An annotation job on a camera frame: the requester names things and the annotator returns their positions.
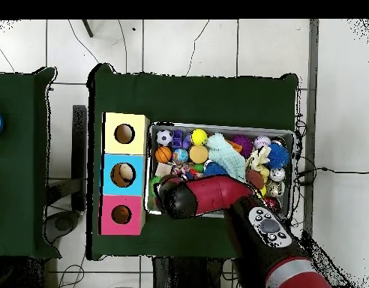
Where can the green fuzzy ball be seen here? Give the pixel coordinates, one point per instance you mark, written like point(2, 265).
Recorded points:
point(153, 184)

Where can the blue fuzzy ball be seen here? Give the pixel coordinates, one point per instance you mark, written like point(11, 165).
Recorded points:
point(278, 156)
point(214, 169)

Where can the mint green knitted cloth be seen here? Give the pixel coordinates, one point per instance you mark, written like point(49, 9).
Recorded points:
point(228, 156)

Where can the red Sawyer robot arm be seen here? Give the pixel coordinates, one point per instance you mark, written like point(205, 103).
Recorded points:
point(217, 192)

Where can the wooden box with three holes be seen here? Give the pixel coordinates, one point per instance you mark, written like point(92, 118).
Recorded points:
point(136, 186)

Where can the shallow clear mesh bin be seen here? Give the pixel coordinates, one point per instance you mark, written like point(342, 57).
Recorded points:
point(184, 127)

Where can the multicoloured knotted fabric toy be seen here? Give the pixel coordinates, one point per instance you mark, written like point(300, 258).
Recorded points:
point(180, 170)

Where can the small orange basketball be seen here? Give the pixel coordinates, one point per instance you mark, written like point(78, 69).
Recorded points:
point(163, 154)

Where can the black and white soccer ball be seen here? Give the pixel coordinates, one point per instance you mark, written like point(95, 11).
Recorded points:
point(164, 137)

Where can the yellow ball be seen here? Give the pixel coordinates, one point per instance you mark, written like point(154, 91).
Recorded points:
point(199, 136)

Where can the orange plastic block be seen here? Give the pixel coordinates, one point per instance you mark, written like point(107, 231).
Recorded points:
point(236, 145)

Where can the dark green table cloth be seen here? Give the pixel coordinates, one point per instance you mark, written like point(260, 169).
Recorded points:
point(16, 165)
point(187, 99)

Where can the brown toy football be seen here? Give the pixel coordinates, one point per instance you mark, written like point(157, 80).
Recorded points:
point(254, 179)

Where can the purple spiky ball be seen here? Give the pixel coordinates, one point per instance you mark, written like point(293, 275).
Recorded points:
point(246, 143)

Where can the black upright panel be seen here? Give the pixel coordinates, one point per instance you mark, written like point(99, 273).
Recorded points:
point(79, 150)

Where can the white baseball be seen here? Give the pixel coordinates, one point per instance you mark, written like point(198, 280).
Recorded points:
point(262, 142)

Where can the grey rounded base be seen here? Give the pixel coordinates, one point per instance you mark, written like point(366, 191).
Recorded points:
point(63, 223)

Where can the black stand with legs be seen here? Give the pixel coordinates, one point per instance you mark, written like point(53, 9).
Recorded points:
point(88, 28)

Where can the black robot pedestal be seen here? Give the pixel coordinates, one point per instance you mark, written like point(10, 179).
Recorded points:
point(184, 276)

